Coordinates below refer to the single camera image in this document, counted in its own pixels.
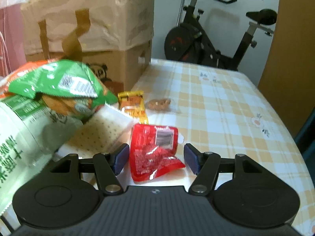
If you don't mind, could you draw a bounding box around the red snack packet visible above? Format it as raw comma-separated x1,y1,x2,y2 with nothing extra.
130,124,186,183

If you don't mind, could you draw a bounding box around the black exercise bike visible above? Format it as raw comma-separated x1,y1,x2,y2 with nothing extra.
164,0,278,70

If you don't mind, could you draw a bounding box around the yellow checkered tablecloth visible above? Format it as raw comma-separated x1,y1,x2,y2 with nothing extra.
0,58,315,236

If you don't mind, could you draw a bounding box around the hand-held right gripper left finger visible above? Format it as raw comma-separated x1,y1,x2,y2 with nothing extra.
37,143,130,195

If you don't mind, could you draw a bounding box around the yellow snack packet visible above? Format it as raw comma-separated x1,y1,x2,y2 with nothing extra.
118,91,149,125

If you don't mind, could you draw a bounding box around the white cracker packet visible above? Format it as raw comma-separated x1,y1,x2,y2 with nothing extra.
57,104,134,158

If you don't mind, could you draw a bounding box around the pink bamboo print curtain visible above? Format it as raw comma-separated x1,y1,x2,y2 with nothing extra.
0,0,62,77

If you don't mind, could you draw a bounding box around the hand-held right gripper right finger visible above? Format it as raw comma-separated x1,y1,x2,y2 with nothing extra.
184,143,276,195

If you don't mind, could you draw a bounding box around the pale green snack bag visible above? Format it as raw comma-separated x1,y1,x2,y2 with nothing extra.
0,96,84,213

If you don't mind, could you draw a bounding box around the green orange snack bag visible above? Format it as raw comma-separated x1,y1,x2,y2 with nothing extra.
0,59,119,123

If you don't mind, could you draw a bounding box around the metal rod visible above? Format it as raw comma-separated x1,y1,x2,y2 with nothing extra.
177,0,187,27

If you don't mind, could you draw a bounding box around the clear brown snack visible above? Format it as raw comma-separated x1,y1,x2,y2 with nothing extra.
147,98,181,114

